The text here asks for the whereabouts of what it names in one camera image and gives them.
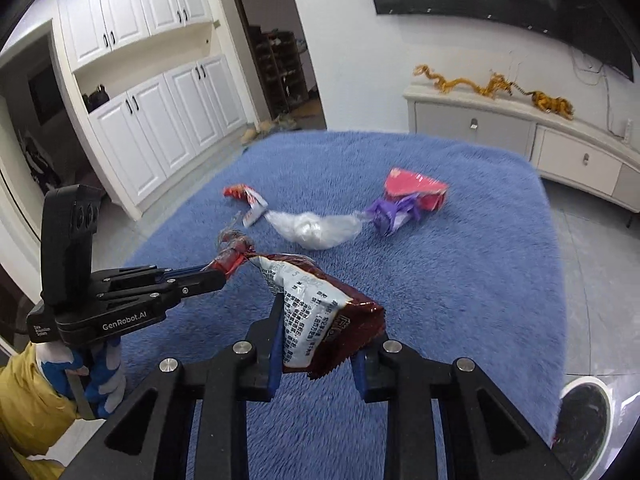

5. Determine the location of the blue fluffy blanket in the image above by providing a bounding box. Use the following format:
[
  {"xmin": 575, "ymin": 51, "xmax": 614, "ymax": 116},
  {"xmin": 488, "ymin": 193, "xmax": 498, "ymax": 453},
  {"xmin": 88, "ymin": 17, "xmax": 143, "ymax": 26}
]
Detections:
[{"xmin": 117, "ymin": 130, "xmax": 568, "ymax": 480}]

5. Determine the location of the white built-in cabinet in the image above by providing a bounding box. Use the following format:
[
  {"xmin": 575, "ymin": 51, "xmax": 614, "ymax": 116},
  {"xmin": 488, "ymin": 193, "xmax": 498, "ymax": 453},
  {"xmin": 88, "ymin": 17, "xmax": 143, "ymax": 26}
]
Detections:
[{"xmin": 57, "ymin": 0, "xmax": 248, "ymax": 221}]

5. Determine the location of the black power cable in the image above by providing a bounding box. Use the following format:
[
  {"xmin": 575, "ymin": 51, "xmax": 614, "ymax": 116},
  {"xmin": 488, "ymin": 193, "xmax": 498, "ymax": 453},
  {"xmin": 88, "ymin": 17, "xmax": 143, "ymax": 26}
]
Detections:
[{"xmin": 570, "ymin": 52, "xmax": 616, "ymax": 136}]

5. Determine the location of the golden dragon figurine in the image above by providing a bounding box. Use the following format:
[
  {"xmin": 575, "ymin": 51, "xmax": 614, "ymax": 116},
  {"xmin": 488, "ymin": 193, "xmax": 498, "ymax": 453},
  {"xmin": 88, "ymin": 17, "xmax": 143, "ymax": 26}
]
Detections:
[{"xmin": 412, "ymin": 64, "xmax": 516, "ymax": 100}]

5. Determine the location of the small red white wrapper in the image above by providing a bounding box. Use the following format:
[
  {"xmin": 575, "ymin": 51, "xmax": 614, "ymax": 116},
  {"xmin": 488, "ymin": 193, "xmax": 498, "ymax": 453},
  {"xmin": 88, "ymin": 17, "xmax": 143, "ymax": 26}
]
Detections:
[{"xmin": 222, "ymin": 184, "xmax": 270, "ymax": 228}]

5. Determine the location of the purple wrapper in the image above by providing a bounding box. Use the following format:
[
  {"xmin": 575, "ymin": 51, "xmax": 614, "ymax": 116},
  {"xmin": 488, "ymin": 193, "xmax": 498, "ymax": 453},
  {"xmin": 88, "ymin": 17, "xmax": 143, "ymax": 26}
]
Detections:
[{"xmin": 365, "ymin": 195, "xmax": 426, "ymax": 237}]

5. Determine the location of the white grey television cabinet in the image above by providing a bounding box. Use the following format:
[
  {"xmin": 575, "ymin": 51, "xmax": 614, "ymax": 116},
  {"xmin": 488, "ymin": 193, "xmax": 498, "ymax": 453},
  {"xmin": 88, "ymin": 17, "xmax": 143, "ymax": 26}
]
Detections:
[{"xmin": 403, "ymin": 82, "xmax": 640, "ymax": 213}]

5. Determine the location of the person's left forearm yellow sleeve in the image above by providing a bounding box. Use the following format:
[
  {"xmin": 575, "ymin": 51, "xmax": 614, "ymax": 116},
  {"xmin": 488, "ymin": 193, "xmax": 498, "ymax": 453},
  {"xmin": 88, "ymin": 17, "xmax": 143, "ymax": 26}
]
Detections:
[{"xmin": 0, "ymin": 345, "xmax": 83, "ymax": 480}]

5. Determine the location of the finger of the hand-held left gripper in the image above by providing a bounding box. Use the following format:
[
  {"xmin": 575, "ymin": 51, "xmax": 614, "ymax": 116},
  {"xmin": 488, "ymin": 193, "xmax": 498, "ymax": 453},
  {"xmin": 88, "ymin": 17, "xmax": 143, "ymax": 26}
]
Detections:
[
  {"xmin": 91, "ymin": 263, "xmax": 217, "ymax": 292},
  {"xmin": 97, "ymin": 270, "xmax": 227, "ymax": 312}
]

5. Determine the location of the black handbag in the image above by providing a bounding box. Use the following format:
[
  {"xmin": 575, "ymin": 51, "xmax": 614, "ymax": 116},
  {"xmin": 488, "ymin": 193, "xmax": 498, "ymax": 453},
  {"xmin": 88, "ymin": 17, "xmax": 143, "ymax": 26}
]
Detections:
[{"xmin": 81, "ymin": 84, "xmax": 111, "ymax": 113}]

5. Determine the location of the pink red carton box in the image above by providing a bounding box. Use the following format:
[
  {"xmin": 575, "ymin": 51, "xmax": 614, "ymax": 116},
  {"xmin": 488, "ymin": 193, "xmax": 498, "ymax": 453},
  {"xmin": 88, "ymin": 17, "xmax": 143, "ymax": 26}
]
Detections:
[{"xmin": 382, "ymin": 167, "xmax": 449, "ymax": 213}]

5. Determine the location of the dark red snack bag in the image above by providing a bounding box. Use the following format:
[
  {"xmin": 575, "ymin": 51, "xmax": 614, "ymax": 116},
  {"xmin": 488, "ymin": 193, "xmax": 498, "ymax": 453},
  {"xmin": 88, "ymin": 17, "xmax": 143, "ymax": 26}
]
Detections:
[{"xmin": 215, "ymin": 230, "xmax": 388, "ymax": 378}]

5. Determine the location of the dark wooden shoe rack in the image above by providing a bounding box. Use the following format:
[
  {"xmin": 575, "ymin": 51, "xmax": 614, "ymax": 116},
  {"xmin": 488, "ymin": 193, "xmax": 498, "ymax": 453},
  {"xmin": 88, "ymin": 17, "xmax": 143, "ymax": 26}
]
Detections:
[{"xmin": 252, "ymin": 27, "xmax": 308, "ymax": 113}]

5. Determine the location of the person's left hand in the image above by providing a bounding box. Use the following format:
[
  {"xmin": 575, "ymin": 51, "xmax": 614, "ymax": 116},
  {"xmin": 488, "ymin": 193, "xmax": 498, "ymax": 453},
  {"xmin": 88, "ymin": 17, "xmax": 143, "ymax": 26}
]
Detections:
[{"xmin": 40, "ymin": 336, "xmax": 127, "ymax": 419}]

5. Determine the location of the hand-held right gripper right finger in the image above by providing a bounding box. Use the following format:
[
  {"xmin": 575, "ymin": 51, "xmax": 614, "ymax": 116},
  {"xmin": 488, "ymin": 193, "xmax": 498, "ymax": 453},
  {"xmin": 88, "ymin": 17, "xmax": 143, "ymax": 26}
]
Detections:
[{"xmin": 350, "ymin": 337, "xmax": 573, "ymax": 480}]

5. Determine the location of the clear plastic bag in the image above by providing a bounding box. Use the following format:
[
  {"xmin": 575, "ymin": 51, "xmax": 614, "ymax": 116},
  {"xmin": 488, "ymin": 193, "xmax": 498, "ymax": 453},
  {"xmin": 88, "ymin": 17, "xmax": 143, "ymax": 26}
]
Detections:
[{"xmin": 264, "ymin": 210, "xmax": 368, "ymax": 251}]

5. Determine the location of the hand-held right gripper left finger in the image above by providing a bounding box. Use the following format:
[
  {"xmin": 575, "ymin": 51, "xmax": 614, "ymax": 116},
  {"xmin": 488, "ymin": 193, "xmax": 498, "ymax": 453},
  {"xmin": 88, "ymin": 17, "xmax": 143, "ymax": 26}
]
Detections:
[{"xmin": 65, "ymin": 292, "xmax": 287, "ymax": 480}]

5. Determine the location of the golden tiger figurine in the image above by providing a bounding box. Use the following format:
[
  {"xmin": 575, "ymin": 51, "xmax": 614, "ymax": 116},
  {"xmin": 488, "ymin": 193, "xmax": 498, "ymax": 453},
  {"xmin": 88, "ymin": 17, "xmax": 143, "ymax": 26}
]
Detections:
[{"xmin": 515, "ymin": 87, "xmax": 576, "ymax": 121}]

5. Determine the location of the round white-rimmed trash bin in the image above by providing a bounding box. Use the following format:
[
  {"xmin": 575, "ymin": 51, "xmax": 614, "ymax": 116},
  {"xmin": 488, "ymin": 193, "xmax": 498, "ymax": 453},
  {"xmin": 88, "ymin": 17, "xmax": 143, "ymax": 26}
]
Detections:
[{"xmin": 552, "ymin": 379, "xmax": 613, "ymax": 453}]

